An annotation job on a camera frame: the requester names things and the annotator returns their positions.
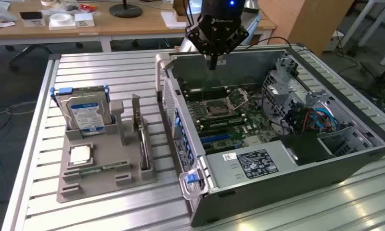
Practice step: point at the silver CPU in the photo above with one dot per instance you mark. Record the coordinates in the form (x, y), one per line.
(80, 155)

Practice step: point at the white box with black top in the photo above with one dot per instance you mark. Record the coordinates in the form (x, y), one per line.
(34, 20)

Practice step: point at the white tape roll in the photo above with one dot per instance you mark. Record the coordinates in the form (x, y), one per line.
(60, 18)

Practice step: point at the metal socket cover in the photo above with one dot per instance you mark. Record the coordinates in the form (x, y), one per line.
(237, 97)

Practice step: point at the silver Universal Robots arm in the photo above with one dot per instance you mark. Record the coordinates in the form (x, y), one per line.
(188, 45)

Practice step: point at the green motherboard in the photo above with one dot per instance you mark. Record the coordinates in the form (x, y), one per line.
(253, 125)

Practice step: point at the black chair base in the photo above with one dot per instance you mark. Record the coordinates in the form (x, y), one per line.
(14, 63)

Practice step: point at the flat white box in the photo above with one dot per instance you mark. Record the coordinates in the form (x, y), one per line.
(63, 26)

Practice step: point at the grey parts rack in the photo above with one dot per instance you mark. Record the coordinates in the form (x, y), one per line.
(106, 149)

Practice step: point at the black installed RAM stick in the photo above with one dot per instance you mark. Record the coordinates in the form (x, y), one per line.
(221, 122)

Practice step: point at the wooden desk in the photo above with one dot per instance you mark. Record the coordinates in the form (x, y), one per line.
(35, 32)

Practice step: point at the graphics card with metal bracket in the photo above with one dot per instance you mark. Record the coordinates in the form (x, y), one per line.
(144, 149)

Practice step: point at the CPU socket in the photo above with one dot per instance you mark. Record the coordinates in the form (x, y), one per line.
(216, 108)

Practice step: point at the green RAM stick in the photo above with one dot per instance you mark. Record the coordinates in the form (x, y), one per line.
(92, 169)

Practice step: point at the black round lamp base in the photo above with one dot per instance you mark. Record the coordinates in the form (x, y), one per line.
(126, 10)

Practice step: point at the grey metal disk bay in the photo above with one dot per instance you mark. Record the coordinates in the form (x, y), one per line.
(349, 139)

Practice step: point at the blue expansion slot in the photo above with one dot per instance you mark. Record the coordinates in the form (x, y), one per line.
(216, 137)

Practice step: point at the perforated metal drive cage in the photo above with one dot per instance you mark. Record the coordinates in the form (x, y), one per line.
(283, 93)

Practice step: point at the red packet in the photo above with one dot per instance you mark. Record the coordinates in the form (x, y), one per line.
(88, 7)

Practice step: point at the grey power supply unit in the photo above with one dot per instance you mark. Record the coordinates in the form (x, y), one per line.
(224, 173)

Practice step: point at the open black PC case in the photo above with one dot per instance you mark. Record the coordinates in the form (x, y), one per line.
(276, 187)

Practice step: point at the white label card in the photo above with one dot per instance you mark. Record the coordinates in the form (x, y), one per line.
(3, 24)

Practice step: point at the clear plastic bag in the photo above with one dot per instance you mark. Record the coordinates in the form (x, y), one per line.
(0, 10)

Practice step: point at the blue case latch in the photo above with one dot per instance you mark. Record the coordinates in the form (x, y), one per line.
(191, 179)

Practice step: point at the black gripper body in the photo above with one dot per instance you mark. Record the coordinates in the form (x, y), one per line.
(221, 14)

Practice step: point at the hard disk in blue caddy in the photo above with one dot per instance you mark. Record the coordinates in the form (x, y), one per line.
(84, 115)

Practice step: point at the plain white box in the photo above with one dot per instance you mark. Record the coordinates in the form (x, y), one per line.
(84, 20)

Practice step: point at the white paper stack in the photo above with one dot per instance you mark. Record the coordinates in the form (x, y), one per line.
(174, 20)

